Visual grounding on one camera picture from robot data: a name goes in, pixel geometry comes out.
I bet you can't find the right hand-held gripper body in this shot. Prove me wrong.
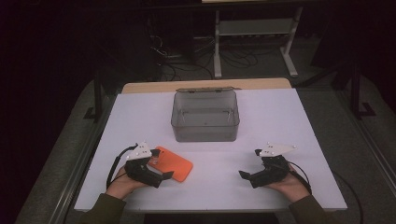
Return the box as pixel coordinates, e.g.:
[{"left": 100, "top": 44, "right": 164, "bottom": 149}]
[{"left": 248, "top": 142, "right": 297, "bottom": 189}]

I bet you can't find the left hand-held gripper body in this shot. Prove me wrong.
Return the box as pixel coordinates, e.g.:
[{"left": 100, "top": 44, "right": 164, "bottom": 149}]
[{"left": 124, "top": 142, "right": 163, "bottom": 189}]

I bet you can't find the orange phone case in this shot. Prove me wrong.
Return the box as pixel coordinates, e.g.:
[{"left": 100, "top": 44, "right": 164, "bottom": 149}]
[{"left": 148, "top": 146, "right": 194, "bottom": 183}]

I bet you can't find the transparent grey plastic box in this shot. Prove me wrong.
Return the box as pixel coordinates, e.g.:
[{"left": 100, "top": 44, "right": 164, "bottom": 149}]
[{"left": 170, "top": 86, "right": 242, "bottom": 143}]

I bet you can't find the person's left hand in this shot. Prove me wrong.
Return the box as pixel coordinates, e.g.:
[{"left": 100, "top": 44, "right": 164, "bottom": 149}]
[{"left": 105, "top": 166, "right": 148, "bottom": 200}]

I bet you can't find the person's right hand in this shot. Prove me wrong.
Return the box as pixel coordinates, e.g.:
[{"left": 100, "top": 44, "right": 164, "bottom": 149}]
[{"left": 265, "top": 164, "right": 312, "bottom": 203}]

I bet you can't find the black metal stand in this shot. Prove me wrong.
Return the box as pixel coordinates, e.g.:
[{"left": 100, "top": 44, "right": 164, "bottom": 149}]
[
  {"left": 83, "top": 71, "right": 105, "bottom": 124},
  {"left": 349, "top": 62, "right": 377, "bottom": 120}
]

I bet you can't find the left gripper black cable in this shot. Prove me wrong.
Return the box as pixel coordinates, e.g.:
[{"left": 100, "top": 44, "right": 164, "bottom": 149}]
[{"left": 106, "top": 143, "right": 138, "bottom": 189}]

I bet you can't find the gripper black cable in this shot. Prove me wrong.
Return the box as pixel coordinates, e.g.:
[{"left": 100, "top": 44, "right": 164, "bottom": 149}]
[
  {"left": 288, "top": 161, "right": 313, "bottom": 194},
  {"left": 106, "top": 143, "right": 138, "bottom": 189}
]

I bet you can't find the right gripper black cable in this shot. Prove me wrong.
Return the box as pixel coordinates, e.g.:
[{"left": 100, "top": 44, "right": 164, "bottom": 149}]
[{"left": 288, "top": 161, "right": 313, "bottom": 194}]

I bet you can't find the thin black cable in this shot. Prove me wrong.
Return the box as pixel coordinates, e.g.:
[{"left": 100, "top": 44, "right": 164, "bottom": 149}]
[{"left": 331, "top": 170, "right": 364, "bottom": 224}]

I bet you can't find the tangle of floor cables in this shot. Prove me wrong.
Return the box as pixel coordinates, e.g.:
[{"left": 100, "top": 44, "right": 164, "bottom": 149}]
[{"left": 148, "top": 34, "right": 260, "bottom": 82}]

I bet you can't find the white metal desk frame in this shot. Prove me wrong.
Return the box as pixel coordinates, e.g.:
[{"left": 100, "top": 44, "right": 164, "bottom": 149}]
[{"left": 213, "top": 7, "right": 304, "bottom": 78}]

